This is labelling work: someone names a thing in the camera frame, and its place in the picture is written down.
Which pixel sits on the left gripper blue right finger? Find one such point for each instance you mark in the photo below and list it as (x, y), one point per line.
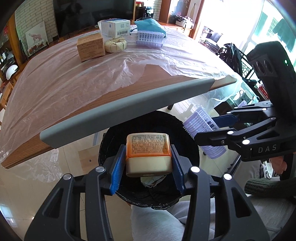
(178, 173)

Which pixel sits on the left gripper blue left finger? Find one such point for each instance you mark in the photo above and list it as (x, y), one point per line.
(116, 169)

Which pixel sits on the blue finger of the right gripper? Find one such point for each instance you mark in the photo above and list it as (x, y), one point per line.
(226, 120)
(213, 138)

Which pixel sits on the purple hair roller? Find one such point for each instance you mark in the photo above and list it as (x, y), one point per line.
(150, 38)
(200, 121)

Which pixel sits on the orange gold jar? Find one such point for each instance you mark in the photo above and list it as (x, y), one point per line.
(148, 154)

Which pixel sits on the brown cardboard box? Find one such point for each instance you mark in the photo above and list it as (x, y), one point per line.
(90, 47)

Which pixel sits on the black trash bin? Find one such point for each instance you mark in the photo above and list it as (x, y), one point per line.
(147, 179)

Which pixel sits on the person right hand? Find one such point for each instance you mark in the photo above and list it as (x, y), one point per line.
(278, 164)

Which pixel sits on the black coffee machine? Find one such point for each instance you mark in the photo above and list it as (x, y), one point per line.
(148, 13)

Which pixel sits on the white blue medicine box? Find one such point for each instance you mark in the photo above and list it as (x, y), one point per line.
(116, 28)

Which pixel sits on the translucent plastic container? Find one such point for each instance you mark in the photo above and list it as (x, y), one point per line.
(100, 25)

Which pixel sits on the white helmet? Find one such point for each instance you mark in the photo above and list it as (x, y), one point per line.
(11, 71)

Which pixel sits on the giraffe picture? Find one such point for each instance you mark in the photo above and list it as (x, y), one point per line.
(36, 34)

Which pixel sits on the black flat screen television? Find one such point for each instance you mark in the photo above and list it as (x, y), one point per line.
(72, 16)

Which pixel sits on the blue drawstring bag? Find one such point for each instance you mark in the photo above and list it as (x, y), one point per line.
(150, 25)

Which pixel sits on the flower picture frame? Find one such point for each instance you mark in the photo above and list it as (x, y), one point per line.
(37, 47)

